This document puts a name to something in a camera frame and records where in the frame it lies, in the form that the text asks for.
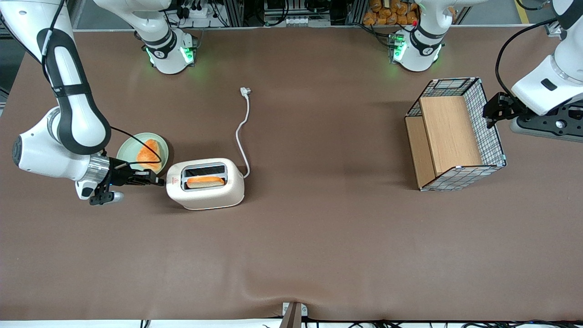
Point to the white two-slot toaster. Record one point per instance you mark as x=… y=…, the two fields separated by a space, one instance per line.
x=214 y=198

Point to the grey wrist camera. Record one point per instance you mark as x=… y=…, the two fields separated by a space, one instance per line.
x=107 y=197
x=546 y=128

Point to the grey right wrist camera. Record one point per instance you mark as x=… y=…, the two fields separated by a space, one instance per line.
x=107 y=197

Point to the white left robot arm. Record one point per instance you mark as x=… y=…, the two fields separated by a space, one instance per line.
x=546 y=86

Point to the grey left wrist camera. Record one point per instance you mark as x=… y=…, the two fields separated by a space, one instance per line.
x=546 y=128

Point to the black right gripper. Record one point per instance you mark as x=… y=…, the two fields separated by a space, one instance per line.
x=119 y=176

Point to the toast bread slice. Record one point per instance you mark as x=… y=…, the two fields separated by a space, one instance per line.
x=205 y=182

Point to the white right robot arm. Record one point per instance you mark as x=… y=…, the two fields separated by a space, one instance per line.
x=73 y=109

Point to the light green round plate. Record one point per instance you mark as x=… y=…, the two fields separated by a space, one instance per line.
x=130 y=152

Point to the white power strip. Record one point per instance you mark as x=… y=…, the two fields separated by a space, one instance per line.
x=196 y=11

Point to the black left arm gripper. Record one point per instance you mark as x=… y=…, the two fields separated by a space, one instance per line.
x=501 y=105

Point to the metal table edge bracket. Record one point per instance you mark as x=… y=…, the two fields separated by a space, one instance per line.
x=294 y=315

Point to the orange bread roll pile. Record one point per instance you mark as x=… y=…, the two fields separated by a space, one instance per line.
x=387 y=11

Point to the triangular orange pastry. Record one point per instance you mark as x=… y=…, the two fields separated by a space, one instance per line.
x=148 y=157

